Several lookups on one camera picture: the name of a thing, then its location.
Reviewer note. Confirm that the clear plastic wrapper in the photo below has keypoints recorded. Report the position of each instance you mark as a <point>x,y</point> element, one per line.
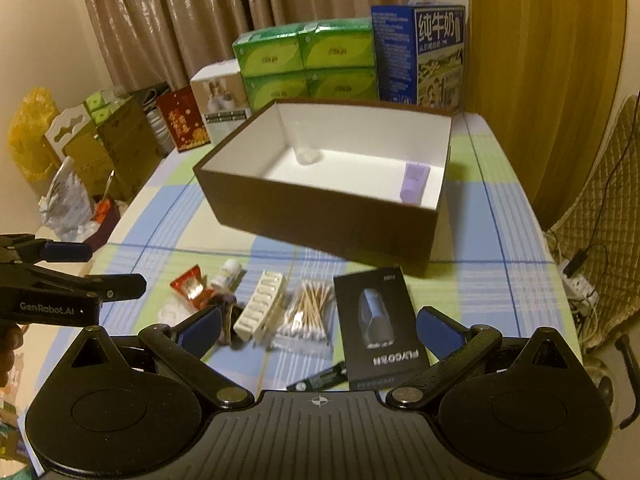
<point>172,312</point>

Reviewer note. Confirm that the small clear plastic cup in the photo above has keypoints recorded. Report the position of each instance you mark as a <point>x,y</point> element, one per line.
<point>307,155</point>

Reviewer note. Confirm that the white photo-printed box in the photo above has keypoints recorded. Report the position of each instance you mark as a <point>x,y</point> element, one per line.
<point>220,102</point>

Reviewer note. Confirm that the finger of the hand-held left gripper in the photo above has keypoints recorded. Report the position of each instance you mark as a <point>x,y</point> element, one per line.
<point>65,251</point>
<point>117,286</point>

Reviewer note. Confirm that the red gift box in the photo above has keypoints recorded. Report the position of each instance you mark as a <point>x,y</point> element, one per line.
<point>182,120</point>

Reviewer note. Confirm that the blue milk carton case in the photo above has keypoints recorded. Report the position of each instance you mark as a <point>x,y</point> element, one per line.
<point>430,55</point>

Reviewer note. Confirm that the white power strip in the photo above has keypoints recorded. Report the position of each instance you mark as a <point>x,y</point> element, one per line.
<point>580,287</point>

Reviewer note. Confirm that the desktop with checked cloth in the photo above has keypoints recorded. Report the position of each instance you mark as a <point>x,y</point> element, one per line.
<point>150,220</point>

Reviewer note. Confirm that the white pill bottle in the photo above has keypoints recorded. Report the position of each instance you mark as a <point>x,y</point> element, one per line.
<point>227,275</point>

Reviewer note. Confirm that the gold cardboard box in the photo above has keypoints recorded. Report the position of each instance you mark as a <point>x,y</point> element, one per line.
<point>127,145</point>

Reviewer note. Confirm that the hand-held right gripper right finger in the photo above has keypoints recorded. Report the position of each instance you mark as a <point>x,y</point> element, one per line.
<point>440,332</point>

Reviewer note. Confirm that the yellow curtain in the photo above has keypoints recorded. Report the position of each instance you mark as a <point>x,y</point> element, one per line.
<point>540,60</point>

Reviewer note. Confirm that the dark brown hair clip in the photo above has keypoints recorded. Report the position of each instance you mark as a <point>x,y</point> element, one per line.
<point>228,317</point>

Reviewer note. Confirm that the beige curtain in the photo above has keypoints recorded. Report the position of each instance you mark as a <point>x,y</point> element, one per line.
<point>175,10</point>

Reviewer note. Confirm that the red candy packet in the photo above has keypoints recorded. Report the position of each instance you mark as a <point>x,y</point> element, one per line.
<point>190,285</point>

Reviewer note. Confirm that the purple rectangular case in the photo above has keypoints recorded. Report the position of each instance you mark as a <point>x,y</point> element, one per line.
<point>415,182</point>

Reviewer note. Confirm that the white plastic bag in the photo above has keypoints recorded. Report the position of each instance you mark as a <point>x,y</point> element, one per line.
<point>70,200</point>

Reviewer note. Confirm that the stack of metal bowls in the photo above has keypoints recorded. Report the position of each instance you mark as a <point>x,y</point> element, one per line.
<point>157,130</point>

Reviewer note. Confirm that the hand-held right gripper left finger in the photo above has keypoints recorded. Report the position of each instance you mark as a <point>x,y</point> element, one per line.
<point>202,330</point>

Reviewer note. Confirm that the yellow plastic bag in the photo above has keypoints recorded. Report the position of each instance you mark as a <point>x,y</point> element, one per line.
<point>27,130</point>

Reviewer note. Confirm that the dark maroon bag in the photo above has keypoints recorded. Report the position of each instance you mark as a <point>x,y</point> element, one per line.
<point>105,225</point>

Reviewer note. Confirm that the black chair frame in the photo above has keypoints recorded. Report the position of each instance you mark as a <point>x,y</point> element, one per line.
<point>631,385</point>

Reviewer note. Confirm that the black shaver box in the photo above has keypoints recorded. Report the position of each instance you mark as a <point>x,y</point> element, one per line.
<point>372,320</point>

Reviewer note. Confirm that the person's left hand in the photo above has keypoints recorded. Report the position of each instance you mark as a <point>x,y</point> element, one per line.
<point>7,352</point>

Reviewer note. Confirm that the green tissue pack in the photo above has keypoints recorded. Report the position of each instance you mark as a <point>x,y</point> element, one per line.
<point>275,91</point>
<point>342,85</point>
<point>267,52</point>
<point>337,42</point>

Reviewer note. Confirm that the brown cardboard box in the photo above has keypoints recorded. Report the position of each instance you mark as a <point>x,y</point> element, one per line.
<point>325,240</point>

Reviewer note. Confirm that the clear snack packet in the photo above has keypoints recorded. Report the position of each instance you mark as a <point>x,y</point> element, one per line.
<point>305,312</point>

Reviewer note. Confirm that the small green tissue packets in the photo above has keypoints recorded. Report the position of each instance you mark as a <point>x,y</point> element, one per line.
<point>100,105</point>

